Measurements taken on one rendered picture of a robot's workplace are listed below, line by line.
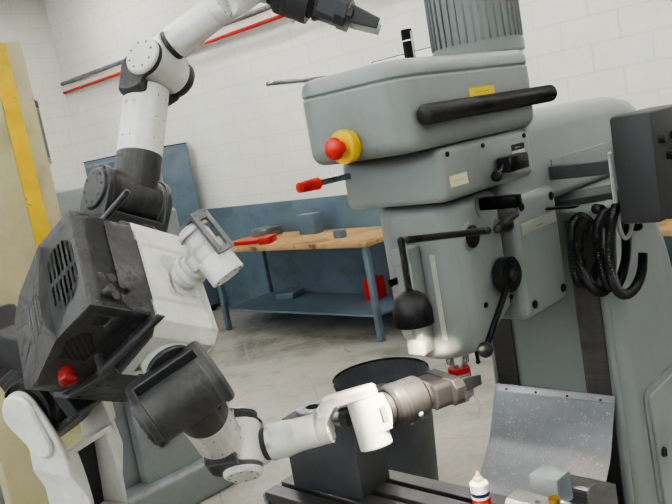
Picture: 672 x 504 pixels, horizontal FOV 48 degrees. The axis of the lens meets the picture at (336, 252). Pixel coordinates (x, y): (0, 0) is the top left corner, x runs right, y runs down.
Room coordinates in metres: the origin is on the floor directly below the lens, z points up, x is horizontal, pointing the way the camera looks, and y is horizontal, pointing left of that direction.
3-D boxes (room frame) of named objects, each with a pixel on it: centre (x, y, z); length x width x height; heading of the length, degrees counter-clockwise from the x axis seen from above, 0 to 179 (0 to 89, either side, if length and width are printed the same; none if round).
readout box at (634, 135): (1.48, -0.66, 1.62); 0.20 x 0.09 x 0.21; 136
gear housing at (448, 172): (1.53, -0.24, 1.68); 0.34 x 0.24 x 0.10; 136
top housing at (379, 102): (1.51, -0.22, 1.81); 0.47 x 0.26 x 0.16; 136
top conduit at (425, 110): (1.42, -0.34, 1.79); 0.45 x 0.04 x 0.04; 136
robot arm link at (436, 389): (1.46, -0.13, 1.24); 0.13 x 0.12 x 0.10; 27
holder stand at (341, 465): (1.80, 0.09, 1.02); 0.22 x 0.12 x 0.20; 52
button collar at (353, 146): (1.34, -0.05, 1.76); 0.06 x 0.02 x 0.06; 46
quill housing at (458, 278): (1.50, -0.21, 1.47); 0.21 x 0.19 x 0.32; 46
